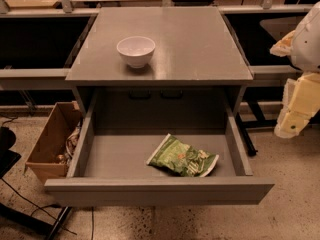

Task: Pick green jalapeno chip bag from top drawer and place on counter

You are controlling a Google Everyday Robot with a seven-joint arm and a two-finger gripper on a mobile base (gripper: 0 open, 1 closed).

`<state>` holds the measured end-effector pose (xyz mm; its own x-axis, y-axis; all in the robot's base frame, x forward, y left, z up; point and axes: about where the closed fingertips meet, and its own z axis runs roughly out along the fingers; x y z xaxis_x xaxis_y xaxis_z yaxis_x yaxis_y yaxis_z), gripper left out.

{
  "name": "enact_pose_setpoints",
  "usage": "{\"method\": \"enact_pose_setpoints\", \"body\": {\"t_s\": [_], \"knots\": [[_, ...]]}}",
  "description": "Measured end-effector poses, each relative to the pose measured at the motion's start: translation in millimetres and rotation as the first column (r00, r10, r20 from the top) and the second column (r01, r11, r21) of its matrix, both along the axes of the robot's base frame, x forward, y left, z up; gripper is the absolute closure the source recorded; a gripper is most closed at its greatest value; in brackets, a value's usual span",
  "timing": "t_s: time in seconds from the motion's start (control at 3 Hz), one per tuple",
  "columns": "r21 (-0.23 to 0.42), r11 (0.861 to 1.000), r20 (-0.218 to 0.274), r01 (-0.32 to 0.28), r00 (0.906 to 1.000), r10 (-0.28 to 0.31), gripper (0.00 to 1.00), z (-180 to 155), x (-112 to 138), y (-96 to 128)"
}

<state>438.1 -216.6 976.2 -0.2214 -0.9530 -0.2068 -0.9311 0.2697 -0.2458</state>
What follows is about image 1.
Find grey metal shelf rail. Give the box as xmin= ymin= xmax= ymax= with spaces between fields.
xmin=0 ymin=69 xmax=70 ymax=91

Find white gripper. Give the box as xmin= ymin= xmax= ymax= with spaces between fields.
xmin=270 ymin=2 xmax=320 ymax=138

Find grey counter cabinet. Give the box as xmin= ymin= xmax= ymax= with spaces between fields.
xmin=66 ymin=7 xmax=253 ymax=113

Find black stand base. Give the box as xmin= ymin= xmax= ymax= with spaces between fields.
xmin=0 ymin=203 xmax=71 ymax=240

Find green jalapeno chip bag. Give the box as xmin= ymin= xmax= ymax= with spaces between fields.
xmin=146 ymin=134 xmax=219 ymax=177

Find brown cardboard box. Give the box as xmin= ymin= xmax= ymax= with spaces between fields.
xmin=26 ymin=102 xmax=82 ymax=184

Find grey open top drawer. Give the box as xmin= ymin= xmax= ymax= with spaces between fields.
xmin=44 ymin=90 xmax=276 ymax=208

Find white ceramic bowl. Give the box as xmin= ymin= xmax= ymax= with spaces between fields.
xmin=117 ymin=36 xmax=156 ymax=68

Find crumpled wrappers in box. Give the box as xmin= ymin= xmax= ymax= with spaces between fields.
xmin=55 ymin=125 xmax=81 ymax=165

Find black cable on floor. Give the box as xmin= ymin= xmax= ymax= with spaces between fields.
xmin=0 ymin=177 xmax=78 ymax=236

